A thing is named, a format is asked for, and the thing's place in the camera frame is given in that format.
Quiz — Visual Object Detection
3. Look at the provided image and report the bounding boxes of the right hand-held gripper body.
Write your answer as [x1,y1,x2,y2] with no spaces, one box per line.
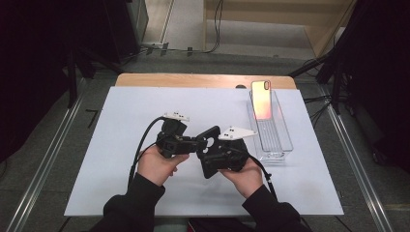
[206,126,258,172]

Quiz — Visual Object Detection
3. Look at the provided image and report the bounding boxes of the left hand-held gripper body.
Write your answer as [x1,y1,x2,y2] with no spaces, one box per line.
[156,111,198,160]

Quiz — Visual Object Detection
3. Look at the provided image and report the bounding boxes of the black phone case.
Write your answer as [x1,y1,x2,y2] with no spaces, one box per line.
[195,125,226,180]

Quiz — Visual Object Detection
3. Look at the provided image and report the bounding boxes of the clear plastic container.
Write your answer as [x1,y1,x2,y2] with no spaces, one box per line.
[246,90,294,162]

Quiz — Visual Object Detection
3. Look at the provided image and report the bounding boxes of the iridescent phone case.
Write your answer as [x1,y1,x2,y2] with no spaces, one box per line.
[250,79,274,121]

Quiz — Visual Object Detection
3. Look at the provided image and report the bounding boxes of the person's right hand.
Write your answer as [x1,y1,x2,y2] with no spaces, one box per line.
[219,158,265,199]

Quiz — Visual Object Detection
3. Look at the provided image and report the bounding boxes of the person's left hand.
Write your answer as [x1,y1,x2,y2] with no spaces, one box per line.
[136,144,190,188]

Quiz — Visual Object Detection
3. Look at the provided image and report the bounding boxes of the wooden table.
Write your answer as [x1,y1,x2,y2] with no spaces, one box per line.
[114,72,298,90]

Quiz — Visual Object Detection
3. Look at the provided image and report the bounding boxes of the black stand leg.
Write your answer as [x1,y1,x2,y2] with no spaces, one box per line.
[288,51,342,115]

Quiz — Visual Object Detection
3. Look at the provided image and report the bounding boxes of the dark cabinet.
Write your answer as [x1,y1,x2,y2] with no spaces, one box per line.
[127,0,150,46]

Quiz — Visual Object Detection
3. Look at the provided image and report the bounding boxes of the light wooden platform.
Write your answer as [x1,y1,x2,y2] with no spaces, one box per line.
[202,0,356,59]

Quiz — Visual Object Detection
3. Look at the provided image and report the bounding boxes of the black curtain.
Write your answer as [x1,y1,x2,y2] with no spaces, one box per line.
[0,0,143,163]
[317,0,410,173]

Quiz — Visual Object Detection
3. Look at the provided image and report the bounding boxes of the left hand-held gripper cable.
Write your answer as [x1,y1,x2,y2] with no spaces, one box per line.
[128,116,168,189]

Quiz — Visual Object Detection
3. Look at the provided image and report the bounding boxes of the hand-held gripper cable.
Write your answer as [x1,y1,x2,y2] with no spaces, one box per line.
[246,154,278,201]
[128,116,168,189]

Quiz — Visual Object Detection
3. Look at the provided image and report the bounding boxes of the right hand-held gripper cable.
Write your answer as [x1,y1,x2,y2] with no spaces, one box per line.
[246,154,278,201]

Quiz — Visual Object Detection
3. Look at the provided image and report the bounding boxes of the black floor cables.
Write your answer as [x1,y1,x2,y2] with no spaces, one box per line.
[303,95,335,127]

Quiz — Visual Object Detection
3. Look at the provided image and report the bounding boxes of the black hanging cables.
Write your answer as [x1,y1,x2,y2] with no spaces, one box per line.
[206,0,225,54]

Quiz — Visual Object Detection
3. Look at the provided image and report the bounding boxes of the metal floor rail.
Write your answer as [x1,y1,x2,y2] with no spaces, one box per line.
[322,93,395,232]
[6,78,88,232]

